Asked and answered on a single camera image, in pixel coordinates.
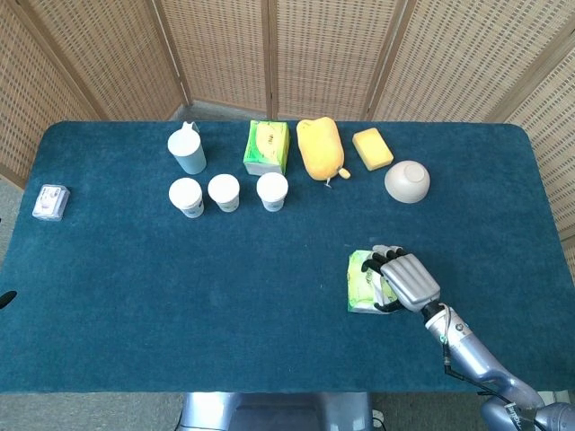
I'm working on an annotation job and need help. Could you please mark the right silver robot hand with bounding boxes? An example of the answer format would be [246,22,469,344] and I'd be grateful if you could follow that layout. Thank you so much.
[362,244,442,314]

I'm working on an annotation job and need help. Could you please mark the green tissue pack opened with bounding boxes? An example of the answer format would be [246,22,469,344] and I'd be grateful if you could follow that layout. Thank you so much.
[346,249,401,316]

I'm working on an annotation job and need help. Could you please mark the small clear plastic pack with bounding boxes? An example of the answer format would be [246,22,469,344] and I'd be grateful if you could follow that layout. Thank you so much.
[31,183,71,221]

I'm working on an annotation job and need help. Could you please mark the green tissue pack sealed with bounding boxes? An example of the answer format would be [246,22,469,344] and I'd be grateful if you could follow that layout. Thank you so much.
[243,119,290,177]

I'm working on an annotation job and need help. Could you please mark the beige upturned bowl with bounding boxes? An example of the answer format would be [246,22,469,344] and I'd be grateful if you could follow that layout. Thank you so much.
[384,160,431,204]

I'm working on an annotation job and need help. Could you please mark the yellow sponge block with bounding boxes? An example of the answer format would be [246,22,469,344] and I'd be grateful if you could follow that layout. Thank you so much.
[351,128,395,172]

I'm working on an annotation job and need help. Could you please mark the yellow plush toy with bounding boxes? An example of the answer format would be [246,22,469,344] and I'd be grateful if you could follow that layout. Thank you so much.
[296,117,352,188]

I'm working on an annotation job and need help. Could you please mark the floral paper cup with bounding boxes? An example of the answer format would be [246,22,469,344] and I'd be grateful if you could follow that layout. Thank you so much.
[256,172,289,213]
[207,173,241,213]

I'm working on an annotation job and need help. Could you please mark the blue table cloth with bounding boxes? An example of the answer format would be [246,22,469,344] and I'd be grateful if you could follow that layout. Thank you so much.
[0,119,575,396]

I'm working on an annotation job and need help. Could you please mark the silver robot torso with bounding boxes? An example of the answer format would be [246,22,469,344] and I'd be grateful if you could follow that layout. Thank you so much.
[179,391,376,431]

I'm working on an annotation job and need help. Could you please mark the wicker folding screen panel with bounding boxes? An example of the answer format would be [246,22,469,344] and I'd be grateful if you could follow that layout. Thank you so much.
[152,0,276,119]
[268,0,417,121]
[372,0,575,123]
[489,40,575,243]
[17,0,194,121]
[0,0,109,189]

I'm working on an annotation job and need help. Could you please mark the stacked floral paper cups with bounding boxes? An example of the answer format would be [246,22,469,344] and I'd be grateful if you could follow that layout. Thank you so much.
[168,177,205,219]

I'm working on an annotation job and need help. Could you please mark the light blue tall cup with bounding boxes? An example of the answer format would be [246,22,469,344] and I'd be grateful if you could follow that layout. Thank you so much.
[167,120,208,175]

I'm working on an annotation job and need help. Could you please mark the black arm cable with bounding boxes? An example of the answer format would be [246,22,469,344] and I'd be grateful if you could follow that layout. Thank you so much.
[439,304,513,403]

